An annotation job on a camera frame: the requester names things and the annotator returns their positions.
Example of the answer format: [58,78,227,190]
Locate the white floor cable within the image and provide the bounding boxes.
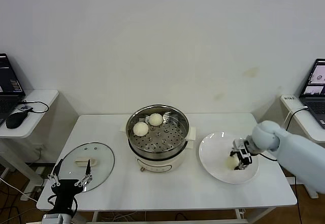
[0,177,39,202]

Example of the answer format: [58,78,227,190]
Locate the black hub cable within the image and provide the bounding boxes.
[18,99,50,114]

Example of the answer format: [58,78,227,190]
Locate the white round plate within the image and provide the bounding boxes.
[199,132,260,185]

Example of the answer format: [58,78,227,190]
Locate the steel steamer basket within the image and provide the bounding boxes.
[119,104,198,159]

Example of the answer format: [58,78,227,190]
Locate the glass lid with cream handle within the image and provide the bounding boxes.
[57,142,116,193]

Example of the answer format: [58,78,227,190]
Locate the black cable with adapter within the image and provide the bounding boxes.
[284,107,309,224]

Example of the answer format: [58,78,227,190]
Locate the black laptop dark screen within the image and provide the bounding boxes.
[0,53,27,127]

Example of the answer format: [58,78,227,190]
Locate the grey laptop pink windows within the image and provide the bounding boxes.
[299,58,325,130]

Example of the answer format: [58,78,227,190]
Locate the black computer mouse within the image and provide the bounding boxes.
[5,111,28,129]

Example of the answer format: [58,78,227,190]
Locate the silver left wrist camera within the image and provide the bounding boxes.
[42,213,63,224]

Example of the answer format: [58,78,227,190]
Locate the white table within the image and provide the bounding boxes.
[36,112,298,224]

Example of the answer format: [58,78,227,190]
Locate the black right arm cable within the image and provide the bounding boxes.
[256,151,279,162]

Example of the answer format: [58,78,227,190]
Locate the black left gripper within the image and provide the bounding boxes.
[47,158,93,216]

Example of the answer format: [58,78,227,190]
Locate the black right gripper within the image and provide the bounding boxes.
[230,138,256,171]

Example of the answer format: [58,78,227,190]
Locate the white cable bundle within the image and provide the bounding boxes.
[100,211,133,222]

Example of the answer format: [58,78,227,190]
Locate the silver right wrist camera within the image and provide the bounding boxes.
[233,139,251,158]

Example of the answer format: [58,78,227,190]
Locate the white laptop cable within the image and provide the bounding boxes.
[283,105,308,131]

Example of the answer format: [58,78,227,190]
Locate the white steamed baozi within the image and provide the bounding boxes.
[148,113,164,127]
[133,121,149,137]
[225,156,241,171]

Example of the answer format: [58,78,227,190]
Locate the white side desk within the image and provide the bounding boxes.
[0,89,60,202]
[275,94,325,200]

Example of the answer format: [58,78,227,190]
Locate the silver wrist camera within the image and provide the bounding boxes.
[42,213,63,224]
[233,139,251,158]

